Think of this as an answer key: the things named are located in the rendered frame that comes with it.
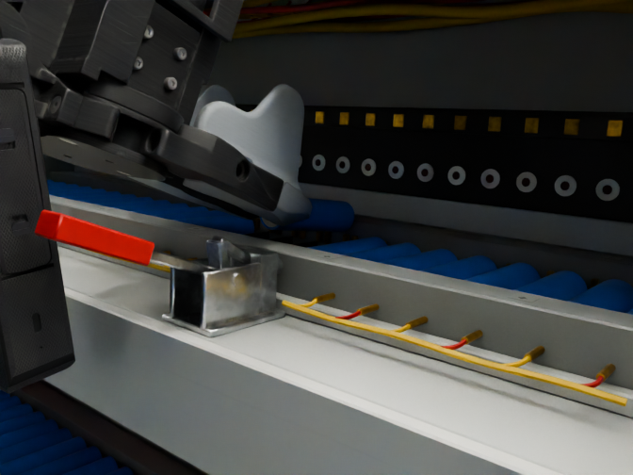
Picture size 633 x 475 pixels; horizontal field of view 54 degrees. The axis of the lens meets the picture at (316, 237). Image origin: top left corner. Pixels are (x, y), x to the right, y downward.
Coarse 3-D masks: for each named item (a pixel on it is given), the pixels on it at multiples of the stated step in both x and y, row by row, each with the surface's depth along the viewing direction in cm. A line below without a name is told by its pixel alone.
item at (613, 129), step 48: (336, 144) 41; (384, 144) 39; (432, 144) 37; (480, 144) 35; (528, 144) 33; (576, 144) 31; (624, 144) 30; (432, 192) 37; (480, 192) 35; (528, 192) 33; (576, 192) 32; (624, 192) 30
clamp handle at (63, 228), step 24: (48, 216) 18; (72, 240) 18; (96, 240) 19; (120, 240) 19; (144, 240) 20; (216, 240) 23; (144, 264) 20; (168, 264) 21; (192, 264) 22; (216, 264) 23
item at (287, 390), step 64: (320, 192) 41; (384, 192) 39; (64, 256) 33; (128, 320) 24; (64, 384) 27; (128, 384) 24; (192, 384) 21; (256, 384) 19; (320, 384) 18; (384, 384) 19; (448, 384) 19; (512, 384) 19; (192, 448) 22; (256, 448) 20; (320, 448) 18; (384, 448) 16; (448, 448) 15; (512, 448) 15; (576, 448) 15
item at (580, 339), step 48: (192, 240) 29; (240, 240) 28; (288, 288) 26; (336, 288) 24; (384, 288) 23; (432, 288) 21; (480, 288) 21; (480, 336) 20; (528, 336) 19; (576, 336) 19; (624, 336) 18; (576, 384) 17; (624, 384) 18
